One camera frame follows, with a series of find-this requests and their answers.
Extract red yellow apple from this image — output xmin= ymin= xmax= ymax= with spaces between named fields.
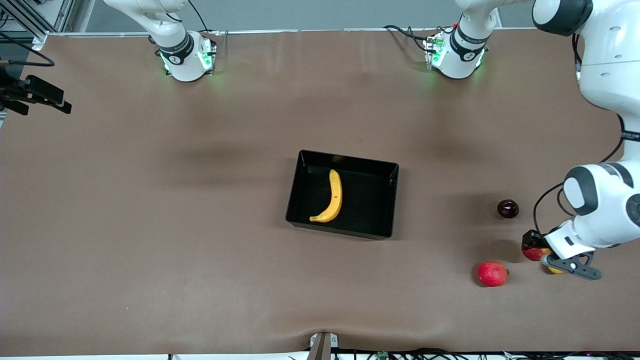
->
xmin=521 ymin=242 xmax=552 ymax=262

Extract black right base cable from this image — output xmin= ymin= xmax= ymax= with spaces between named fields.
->
xmin=187 ymin=0 xmax=217 ymax=36

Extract aluminium profile frame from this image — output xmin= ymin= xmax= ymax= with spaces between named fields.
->
xmin=0 ymin=0 xmax=76 ymax=46

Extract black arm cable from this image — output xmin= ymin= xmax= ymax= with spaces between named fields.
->
xmin=0 ymin=31 xmax=55 ymax=67
xmin=532 ymin=115 xmax=626 ymax=236

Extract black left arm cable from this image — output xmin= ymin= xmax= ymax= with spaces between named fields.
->
xmin=532 ymin=115 xmax=626 ymax=236

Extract yellow banana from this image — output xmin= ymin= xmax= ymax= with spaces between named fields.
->
xmin=309 ymin=169 xmax=344 ymax=224

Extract red pomegranate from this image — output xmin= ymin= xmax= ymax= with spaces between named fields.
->
xmin=476 ymin=261 xmax=510 ymax=288

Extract black left base cables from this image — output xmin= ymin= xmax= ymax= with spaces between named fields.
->
xmin=384 ymin=24 xmax=436 ymax=53

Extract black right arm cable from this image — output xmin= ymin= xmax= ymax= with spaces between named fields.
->
xmin=0 ymin=31 xmax=55 ymax=67

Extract dark purple plum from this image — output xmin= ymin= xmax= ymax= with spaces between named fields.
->
xmin=496 ymin=199 xmax=520 ymax=220

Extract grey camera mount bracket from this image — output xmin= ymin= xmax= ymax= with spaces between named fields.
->
xmin=309 ymin=331 xmax=340 ymax=360

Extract black plastic box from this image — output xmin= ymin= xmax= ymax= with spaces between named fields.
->
xmin=285 ymin=149 xmax=400 ymax=241

